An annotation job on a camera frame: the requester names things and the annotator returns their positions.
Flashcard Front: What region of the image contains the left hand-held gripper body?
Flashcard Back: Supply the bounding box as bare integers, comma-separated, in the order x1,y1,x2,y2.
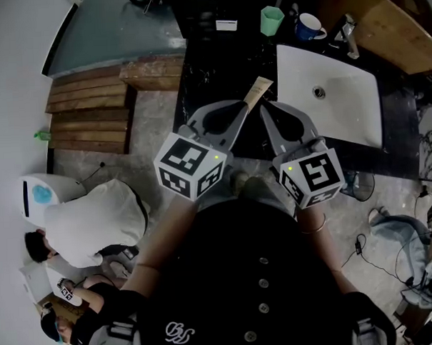
152,121,236,204

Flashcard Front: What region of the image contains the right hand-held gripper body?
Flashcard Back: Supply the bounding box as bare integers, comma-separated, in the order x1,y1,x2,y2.
271,135,348,211

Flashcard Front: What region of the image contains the tan toiletry item tube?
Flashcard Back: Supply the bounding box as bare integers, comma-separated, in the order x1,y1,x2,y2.
241,76,276,113

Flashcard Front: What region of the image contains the person's left forearm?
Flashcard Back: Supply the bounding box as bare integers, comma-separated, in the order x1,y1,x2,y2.
114,195,205,303

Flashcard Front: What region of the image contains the person's right forearm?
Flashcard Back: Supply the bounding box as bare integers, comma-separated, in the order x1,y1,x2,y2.
294,200,352,298

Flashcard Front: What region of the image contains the black marble sink counter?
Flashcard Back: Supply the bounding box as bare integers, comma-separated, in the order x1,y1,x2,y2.
166,0,423,191

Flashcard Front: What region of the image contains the white rectangular sink basin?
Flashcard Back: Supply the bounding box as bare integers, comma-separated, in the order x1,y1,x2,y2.
274,39,384,154

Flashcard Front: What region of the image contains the person's right shoe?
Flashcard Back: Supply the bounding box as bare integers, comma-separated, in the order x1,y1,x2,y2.
243,175,272,201

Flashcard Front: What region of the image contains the person's shoe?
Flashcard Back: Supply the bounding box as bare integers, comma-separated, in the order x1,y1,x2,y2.
229,170,249,196
243,175,272,201

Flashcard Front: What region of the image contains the person's left shoe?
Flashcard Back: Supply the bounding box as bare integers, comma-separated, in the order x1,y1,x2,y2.
229,170,249,196

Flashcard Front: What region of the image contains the wooden block beam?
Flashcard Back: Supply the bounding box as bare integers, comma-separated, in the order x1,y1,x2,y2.
117,54,189,95

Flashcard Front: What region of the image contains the small white card box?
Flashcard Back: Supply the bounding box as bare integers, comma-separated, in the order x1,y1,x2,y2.
215,19,238,33

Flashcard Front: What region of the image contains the blue mug white inside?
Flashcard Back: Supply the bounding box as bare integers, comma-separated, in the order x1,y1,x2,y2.
294,11,328,43

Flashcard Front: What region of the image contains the chrome faucet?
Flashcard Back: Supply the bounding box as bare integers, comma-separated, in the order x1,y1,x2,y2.
332,13,362,61

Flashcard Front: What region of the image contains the green plastic cup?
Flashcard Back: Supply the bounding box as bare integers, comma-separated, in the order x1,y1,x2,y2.
258,4,286,38

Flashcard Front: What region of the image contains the person's black buttoned shirt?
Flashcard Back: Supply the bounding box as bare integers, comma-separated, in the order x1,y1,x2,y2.
109,190,398,345

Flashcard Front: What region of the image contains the white marbled box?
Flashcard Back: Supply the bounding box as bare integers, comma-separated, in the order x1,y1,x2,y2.
416,104,432,184

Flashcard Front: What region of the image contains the white flat panel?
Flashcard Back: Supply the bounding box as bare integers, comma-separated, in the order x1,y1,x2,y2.
19,261,62,307

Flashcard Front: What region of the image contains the thin metal bracelet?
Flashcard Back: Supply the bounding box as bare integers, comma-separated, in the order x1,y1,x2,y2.
298,212,328,235

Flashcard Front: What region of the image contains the black cable with adapter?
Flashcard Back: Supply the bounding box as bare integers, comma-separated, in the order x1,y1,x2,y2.
338,231,412,289

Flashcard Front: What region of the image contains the thin black floor cable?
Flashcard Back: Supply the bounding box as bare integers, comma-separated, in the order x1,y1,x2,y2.
74,161,108,186

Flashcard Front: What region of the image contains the wooden wall cabinet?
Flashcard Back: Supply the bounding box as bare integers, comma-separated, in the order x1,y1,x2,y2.
318,0,432,81

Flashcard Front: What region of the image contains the grey backpack strap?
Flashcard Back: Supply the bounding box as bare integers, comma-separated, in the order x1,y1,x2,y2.
350,315,386,345
84,315,143,345

